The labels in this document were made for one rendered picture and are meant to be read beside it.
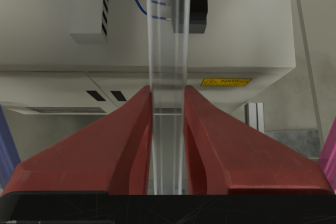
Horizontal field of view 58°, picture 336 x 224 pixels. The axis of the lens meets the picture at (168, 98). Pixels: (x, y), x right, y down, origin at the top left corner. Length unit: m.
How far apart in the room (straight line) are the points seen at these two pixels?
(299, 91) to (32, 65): 0.95
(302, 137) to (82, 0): 0.91
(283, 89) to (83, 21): 0.87
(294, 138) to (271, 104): 0.14
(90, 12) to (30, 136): 0.77
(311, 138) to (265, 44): 0.72
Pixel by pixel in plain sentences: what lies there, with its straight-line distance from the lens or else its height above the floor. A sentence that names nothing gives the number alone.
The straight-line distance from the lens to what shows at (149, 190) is 0.24.
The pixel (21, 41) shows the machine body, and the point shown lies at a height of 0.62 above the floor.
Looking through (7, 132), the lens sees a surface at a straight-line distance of 0.22.
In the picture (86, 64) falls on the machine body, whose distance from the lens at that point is 0.51.
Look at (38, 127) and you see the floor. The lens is 1.19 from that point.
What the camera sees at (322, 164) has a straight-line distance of 0.23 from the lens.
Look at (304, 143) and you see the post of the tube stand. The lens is 1.19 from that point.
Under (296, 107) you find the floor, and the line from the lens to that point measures 1.21.
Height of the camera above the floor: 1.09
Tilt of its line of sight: 79 degrees down
